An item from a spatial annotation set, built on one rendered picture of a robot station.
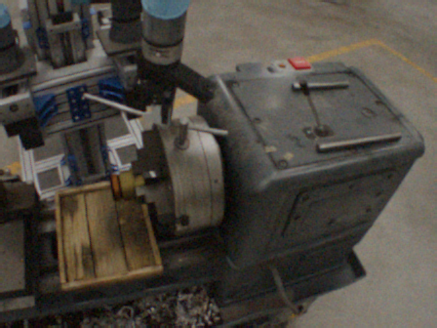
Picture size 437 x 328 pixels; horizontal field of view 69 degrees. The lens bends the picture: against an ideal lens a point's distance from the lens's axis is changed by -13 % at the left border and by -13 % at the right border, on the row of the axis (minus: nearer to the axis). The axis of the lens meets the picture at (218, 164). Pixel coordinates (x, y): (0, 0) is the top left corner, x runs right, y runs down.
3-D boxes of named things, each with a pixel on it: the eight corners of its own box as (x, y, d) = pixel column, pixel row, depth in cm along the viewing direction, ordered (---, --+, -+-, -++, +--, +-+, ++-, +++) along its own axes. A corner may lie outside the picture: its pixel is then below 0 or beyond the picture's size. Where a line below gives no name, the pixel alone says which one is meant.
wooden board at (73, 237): (139, 183, 124) (139, 175, 121) (164, 274, 102) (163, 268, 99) (58, 198, 116) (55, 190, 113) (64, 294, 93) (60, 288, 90)
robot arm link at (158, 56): (188, 26, 63) (178, 54, 58) (185, 46, 67) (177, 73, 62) (148, 20, 62) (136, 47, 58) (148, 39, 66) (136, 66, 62)
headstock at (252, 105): (324, 135, 151) (351, 58, 123) (383, 223, 121) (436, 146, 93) (189, 157, 134) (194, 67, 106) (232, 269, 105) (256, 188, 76)
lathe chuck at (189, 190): (178, 157, 122) (184, 93, 95) (203, 244, 106) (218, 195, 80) (151, 162, 119) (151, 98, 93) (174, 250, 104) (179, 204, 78)
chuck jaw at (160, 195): (176, 178, 95) (187, 212, 87) (176, 190, 99) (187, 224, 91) (135, 185, 92) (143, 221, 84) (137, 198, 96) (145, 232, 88)
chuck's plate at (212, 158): (187, 155, 123) (197, 91, 96) (214, 241, 107) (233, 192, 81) (178, 157, 122) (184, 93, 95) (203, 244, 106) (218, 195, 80)
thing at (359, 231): (280, 239, 214) (324, 134, 151) (313, 308, 184) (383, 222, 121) (184, 265, 197) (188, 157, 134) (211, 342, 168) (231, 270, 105)
